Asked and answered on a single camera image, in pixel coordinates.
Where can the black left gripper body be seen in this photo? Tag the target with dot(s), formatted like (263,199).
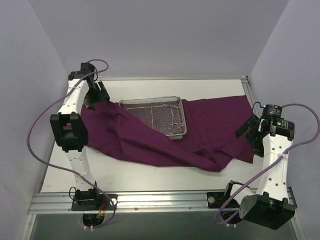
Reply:
(94,94)

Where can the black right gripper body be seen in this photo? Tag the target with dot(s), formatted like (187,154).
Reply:
(252,127)

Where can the purple surgical drape cloth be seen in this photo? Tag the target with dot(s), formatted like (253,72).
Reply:
(209,144)

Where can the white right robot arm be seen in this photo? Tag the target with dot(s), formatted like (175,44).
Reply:
(269,206)

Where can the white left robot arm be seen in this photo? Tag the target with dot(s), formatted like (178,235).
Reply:
(70,132)

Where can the steel surgical forceps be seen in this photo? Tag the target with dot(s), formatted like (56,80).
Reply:
(180,128)

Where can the steel surgical scissors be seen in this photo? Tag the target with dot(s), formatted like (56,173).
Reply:
(174,121)

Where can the wire mesh instrument tray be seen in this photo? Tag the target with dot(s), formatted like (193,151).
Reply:
(149,111)

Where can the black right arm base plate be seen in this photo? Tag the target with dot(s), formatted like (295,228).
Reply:
(216,199)

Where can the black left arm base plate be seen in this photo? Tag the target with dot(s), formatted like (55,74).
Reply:
(85,201)

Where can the aluminium front frame rail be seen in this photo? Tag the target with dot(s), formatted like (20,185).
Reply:
(128,202)

